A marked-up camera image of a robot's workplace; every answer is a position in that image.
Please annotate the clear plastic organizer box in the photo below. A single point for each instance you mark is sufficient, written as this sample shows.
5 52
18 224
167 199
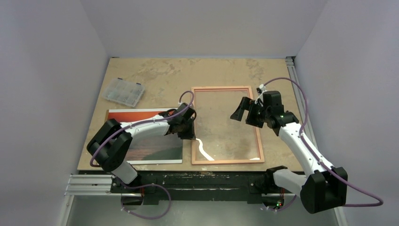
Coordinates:
123 92

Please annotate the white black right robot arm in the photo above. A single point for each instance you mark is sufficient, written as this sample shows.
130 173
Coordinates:
322 186

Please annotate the sunset photo print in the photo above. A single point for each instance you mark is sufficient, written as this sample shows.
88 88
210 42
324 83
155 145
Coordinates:
154 150

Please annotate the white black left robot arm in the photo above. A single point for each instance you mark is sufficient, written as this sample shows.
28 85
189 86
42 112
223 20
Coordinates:
111 143

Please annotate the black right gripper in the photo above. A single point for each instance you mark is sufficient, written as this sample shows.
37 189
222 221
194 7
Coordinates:
252 113

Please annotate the aluminium rail frame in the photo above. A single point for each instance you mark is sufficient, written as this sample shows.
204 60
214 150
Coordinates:
195 72

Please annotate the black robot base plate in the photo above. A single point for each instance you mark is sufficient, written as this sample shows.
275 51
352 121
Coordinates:
252 187

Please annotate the pink wooden picture frame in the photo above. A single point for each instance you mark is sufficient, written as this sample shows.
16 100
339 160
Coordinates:
227 161

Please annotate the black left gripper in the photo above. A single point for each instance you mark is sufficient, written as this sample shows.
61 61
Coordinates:
189 135

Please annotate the clear glass pane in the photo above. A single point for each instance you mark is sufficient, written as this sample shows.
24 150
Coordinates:
224 131

